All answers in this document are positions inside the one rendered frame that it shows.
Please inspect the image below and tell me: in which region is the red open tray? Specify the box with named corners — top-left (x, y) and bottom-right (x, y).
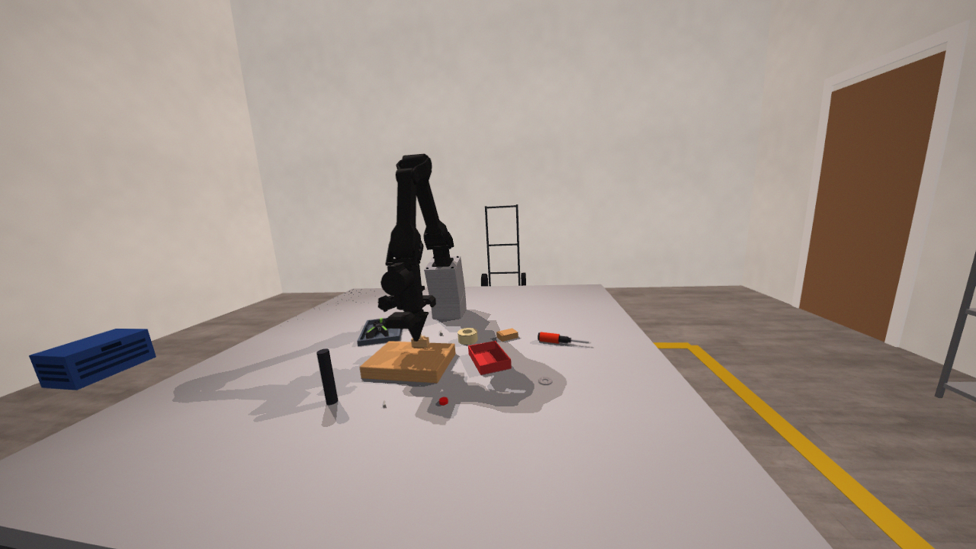
top-left (468, 341), bottom-right (512, 375)

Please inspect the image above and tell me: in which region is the beige ring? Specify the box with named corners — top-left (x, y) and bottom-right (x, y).
top-left (457, 328), bottom-right (478, 345)

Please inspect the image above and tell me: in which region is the red-handled screwdriver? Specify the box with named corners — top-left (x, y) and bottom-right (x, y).
top-left (538, 332), bottom-right (586, 344)

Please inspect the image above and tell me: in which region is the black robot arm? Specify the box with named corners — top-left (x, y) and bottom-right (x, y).
top-left (378, 154), bottom-right (454, 312)

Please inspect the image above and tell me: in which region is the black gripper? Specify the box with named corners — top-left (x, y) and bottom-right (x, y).
top-left (386, 284), bottom-right (436, 342)

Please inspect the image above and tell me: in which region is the black cylinder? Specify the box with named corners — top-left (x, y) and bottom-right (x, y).
top-left (316, 348), bottom-right (338, 405)

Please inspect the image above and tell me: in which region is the light wooden board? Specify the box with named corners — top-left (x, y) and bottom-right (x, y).
top-left (359, 341), bottom-right (456, 383)

